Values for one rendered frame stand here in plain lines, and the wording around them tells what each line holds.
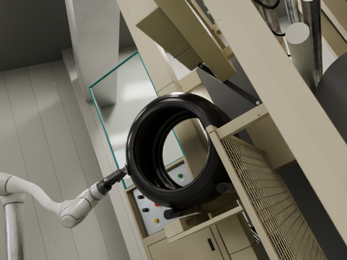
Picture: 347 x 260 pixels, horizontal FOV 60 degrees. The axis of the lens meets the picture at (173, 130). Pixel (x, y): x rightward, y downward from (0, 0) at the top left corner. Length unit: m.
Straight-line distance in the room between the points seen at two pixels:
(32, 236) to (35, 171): 0.96
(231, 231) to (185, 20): 1.07
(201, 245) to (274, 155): 0.80
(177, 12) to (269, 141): 0.75
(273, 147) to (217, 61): 0.51
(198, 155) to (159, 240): 0.71
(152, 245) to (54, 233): 2.89
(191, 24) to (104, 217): 3.89
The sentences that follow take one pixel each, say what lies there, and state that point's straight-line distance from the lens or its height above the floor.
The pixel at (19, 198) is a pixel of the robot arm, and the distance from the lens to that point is 2.12.
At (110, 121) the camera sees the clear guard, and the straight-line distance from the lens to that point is 2.45.
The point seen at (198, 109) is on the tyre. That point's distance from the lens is 1.36.
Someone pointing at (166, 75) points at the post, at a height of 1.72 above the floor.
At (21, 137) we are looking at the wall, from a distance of 5.46.
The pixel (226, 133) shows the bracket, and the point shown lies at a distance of 0.79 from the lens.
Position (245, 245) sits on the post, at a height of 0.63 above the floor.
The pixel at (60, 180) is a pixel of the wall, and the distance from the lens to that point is 5.08.
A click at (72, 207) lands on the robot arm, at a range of 1.64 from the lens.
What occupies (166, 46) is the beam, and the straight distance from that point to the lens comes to 1.55.
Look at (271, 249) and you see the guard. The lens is 0.76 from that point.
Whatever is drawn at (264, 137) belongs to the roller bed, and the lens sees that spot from 1.57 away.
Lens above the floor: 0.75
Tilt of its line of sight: 20 degrees up
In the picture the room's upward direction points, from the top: 24 degrees counter-clockwise
